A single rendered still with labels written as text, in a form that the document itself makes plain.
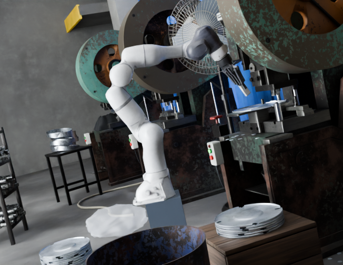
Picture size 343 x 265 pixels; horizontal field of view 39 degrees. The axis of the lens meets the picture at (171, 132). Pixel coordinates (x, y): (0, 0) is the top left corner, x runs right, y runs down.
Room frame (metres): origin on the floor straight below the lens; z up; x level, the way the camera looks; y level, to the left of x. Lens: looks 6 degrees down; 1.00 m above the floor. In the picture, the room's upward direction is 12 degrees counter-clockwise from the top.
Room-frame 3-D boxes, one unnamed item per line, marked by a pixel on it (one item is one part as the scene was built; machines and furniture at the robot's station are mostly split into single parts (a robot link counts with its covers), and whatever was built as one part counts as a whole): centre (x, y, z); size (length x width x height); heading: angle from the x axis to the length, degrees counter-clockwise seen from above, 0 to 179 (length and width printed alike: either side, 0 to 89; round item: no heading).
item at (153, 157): (2.42, 0.10, 0.71); 0.18 x 0.11 x 0.25; 18
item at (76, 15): (8.52, 0.81, 2.44); 1.25 x 0.92 x 0.27; 20
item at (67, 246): (2.71, 0.73, 0.23); 0.29 x 0.29 x 0.01
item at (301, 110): (2.52, -0.67, 0.76); 0.17 x 0.06 x 0.10; 20
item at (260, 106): (2.63, -0.49, 0.78); 0.29 x 0.29 x 0.01
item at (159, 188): (2.45, 0.16, 0.52); 0.22 x 0.19 x 0.14; 91
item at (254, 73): (2.66, -0.57, 1.04); 0.17 x 0.15 x 0.30; 110
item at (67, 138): (5.25, 1.15, 0.40); 0.45 x 0.40 x 0.79; 32
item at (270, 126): (2.68, -0.61, 0.68); 0.45 x 0.30 x 0.06; 20
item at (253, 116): (2.61, -0.45, 0.72); 0.25 x 0.14 x 0.14; 110
